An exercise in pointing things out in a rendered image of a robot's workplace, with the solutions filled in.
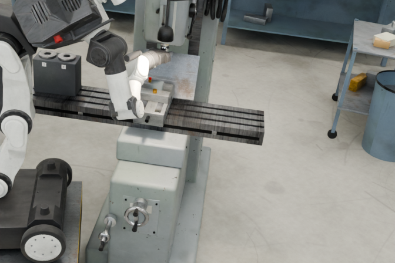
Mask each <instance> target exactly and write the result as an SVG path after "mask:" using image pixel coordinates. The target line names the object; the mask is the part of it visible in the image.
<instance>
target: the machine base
mask: <svg viewBox="0 0 395 263"><path fill-rule="evenodd" d="M210 155H211V148H210V147H208V146H202V151H201V155H200V162H199V168H198V173H197V179H196V182H195V183H190V182H185V186H184V189H183V195H182V200H181V204H180V210H179V215H178V221H177V224H176V230H175V236H174V239H173V244H172V250H171V253H170V259H169V263H196V255H197V250H198V242H199V234H200V226H201V221H202V213H203V205H204V200H205V192H206V184H207V176H208V171H209V163H210ZM109 195H110V189H109V192H108V195H107V196H106V199H105V202H104V204H103V207H102V209H101V212H100V214H99V217H98V219H97V221H96V224H95V226H94V229H93V231H92V233H91V236H90V239H89V241H88V244H87V246H86V249H85V263H108V242H105V246H104V248H103V251H99V250H98V249H99V246H100V239H99V238H98V235H99V233H100V232H103V231H104V230H105V227H106V224H105V223H104V219H105V217H106V215H107V214H109Z"/></svg>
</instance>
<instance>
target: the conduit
mask: <svg viewBox="0 0 395 263"><path fill-rule="evenodd" d="M222 2H223V0H218V7H217V11H216V18H217V19H219V18H220V21H221V22H224V21H225V17H226V14H227V6H228V0H225V1H224V5H223V9H222ZM215 7H216V0H207V3H206V9H205V13H204V14H205V16H208V14H209V10H210V17H211V20H214V19H215Z"/></svg>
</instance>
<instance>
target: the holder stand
mask: <svg viewBox="0 0 395 263"><path fill-rule="evenodd" d="M33 72H34V92H42V93H51V94H56V95H65V96H74V97H75V96H76V95H77V94H78V92H79V90H80V88H81V87H82V84H81V55H75V54H73V53H57V52H54V51H52V50H40V51H39V52H38V54H37V55H36V56H35V57H34V58H33Z"/></svg>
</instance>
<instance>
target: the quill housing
mask: <svg viewBox="0 0 395 263"><path fill-rule="evenodd" d="M190 3H191V0H187V1H171V2H170V10H169V23H168V26H170V27H171V28H172V29H173V33H174V38H173V41H172V42H166V43H161V42H158V39H157V37H158V30H159V15H160V10H159V13H158V14H157V13H156V10H157V9H158V8H159V9H160V0H145V14H144V25H143V38H144V40H145V41H147V42H153V43H161V44H167V45H175V46H181V45H183V44H184V42H185V39H186V35H187V33H188V29H189V27H188V26H189V7H190Z"/></svg>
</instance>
